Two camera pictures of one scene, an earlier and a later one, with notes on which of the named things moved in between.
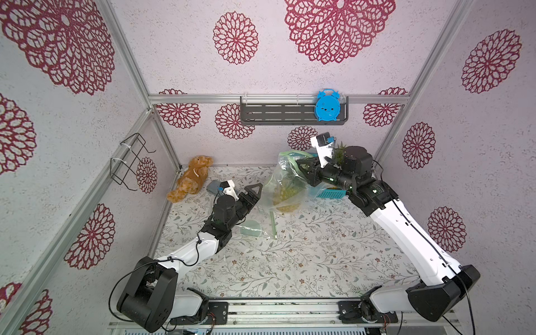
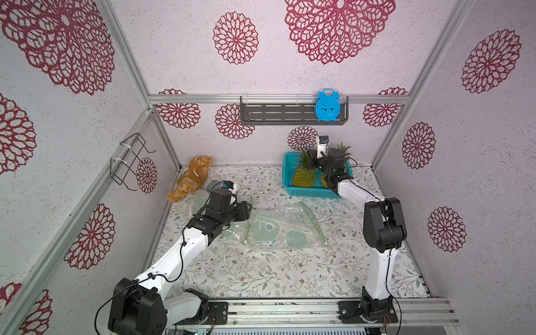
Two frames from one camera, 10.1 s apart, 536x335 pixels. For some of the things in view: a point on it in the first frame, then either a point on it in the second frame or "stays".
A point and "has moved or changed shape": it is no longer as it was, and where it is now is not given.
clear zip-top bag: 263,222 to 239,229
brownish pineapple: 282,198 has moved or changed shape
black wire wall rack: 123,169 stays
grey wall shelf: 286,111 stays
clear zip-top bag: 288,189 to 284,227
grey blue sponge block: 213,186 stays
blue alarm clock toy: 328,105 stays
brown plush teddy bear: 192,179 stays
